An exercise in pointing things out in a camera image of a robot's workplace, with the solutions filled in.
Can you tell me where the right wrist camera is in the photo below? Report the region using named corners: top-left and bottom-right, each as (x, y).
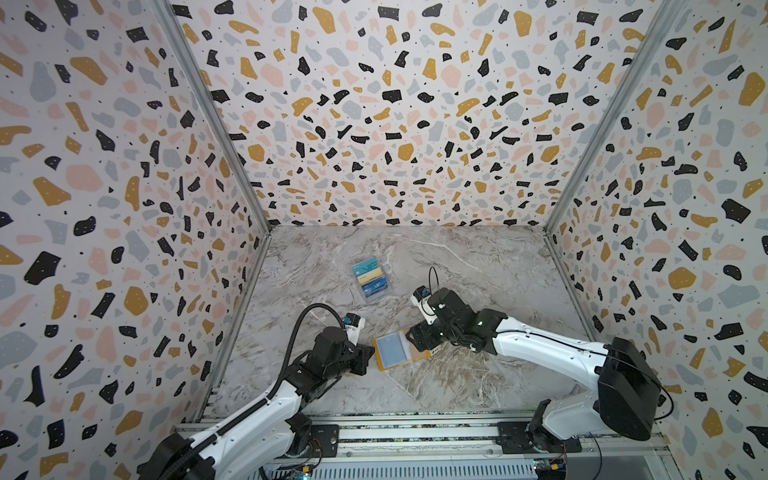
top-left (410, 286), bottom-right (437, 325)

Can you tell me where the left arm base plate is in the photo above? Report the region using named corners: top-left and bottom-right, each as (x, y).
top-left (284, 424), bottom-right (340, 459)

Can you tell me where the black corrugated cable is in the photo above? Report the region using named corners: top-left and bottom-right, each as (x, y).
top-left (155, 302), bottom-right (348, 480)

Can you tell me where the teal credit card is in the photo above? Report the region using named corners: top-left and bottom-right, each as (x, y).
top-left (352, 257), bottom-right (380, 277)

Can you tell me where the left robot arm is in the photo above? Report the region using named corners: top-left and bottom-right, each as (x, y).
top-left (138, 327), bottom-right (375, 479)

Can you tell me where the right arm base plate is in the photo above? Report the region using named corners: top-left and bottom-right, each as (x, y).
top-left (496, 422), bottom-right (582, 454)

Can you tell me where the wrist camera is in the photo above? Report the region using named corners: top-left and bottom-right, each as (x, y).
top-left (343, 313), bottom-right (365, 345)
top-left (410, 286), bottom-right (437, 325)

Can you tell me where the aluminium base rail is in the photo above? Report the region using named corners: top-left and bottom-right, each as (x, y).
top-left (310, 410), bottom-right (680, 479)

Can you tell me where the white ventilation grille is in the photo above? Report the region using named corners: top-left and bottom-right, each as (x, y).
top-left (293, 459), bottom-right (538, 479)

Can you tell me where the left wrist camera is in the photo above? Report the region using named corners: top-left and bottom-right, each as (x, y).
top-left (343, 313), bottom-right (365, 345)

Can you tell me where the yellow card holder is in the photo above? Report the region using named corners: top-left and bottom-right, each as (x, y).
top-left (373, 330), bottom-right (431, 371)

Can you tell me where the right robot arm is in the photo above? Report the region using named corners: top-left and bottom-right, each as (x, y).
top-left (406, 286), bottom-right (668, 452)

